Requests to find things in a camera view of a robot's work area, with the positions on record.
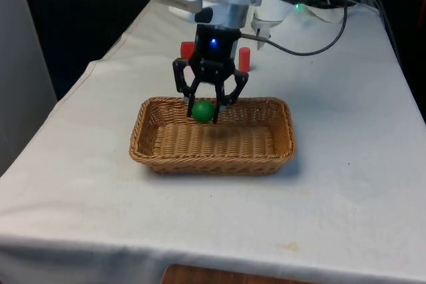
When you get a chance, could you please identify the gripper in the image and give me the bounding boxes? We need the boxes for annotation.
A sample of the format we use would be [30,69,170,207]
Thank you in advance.
[172,24,250,124]

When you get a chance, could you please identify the black cable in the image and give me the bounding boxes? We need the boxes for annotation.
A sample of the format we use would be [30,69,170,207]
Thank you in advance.
[362,0,402,65]
[240,0,359,56]

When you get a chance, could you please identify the green ball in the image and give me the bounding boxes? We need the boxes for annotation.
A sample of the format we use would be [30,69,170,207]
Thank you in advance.
[191,99,216,124]

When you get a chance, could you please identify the wicker basket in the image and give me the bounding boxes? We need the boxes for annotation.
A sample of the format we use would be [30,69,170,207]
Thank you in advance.
[128,96,296,176]

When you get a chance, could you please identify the red cube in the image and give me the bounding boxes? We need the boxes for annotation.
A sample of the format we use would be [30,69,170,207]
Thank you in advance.
[180,41,196,59]

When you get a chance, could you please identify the red cylinder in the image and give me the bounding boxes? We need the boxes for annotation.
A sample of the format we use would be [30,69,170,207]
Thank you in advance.
[238,47,252,72]

